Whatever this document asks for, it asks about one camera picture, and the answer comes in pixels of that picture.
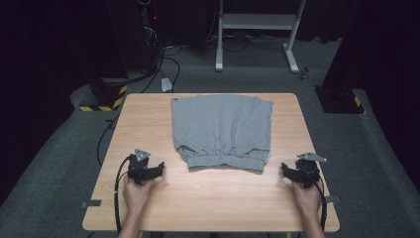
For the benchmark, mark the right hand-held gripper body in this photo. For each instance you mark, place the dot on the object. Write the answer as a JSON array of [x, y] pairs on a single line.
[[307, 172]]

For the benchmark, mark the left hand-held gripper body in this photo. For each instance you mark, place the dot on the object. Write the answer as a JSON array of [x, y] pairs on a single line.
[[138, 170]]

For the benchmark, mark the grey sweatpants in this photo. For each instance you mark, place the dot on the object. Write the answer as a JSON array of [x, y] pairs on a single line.
[[221, 125]]

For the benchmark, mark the person's left hand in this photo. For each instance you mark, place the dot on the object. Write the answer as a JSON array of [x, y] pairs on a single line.
[[135, 195]]

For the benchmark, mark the person's right hand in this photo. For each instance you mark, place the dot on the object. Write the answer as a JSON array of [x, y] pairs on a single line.
[[308, 200]]

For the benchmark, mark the grey tape strip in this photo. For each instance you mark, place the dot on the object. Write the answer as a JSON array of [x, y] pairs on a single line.
[[333, 199], [91, 203]]

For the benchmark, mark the black yellow striped stand base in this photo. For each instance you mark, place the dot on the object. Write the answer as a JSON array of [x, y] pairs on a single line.
[[340, 100], [105, 97]]

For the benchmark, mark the white power adapter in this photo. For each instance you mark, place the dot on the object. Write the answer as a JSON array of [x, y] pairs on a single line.
[[166, 85]]

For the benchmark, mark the small red object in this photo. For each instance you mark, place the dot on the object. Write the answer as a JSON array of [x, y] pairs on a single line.
[[305, 73]]

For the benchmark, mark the dark equipment rack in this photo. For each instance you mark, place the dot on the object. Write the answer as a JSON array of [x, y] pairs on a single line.
[[138, 36]]

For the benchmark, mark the white metal stand frame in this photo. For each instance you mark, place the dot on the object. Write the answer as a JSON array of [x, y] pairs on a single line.
[[257, 21]]

